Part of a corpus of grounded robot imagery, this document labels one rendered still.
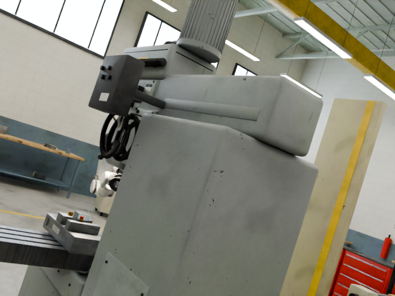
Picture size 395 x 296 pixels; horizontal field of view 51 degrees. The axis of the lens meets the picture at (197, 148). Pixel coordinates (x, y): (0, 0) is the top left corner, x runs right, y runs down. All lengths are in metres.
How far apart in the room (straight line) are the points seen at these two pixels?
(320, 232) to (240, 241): 2.00
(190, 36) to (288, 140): 0.70
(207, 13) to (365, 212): 10.05
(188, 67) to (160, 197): 0.70
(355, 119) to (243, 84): 2.05
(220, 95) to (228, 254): 0.52
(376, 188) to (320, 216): 8.27
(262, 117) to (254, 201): 0.25
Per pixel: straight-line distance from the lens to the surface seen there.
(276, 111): 1.23
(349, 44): 9.63
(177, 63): 1.78
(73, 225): 1.89
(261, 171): 1.27
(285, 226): 1.41
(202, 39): 1.76
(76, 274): 1.87
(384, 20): 11.28
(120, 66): 1.51
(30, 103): 9.54
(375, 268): 6.11
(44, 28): 9.59
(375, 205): 11.40
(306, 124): 1.34
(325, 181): 3.30
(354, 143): 3.26
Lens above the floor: 1.42
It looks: 3 degrees up
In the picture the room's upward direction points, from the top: 18 degrees clockwise
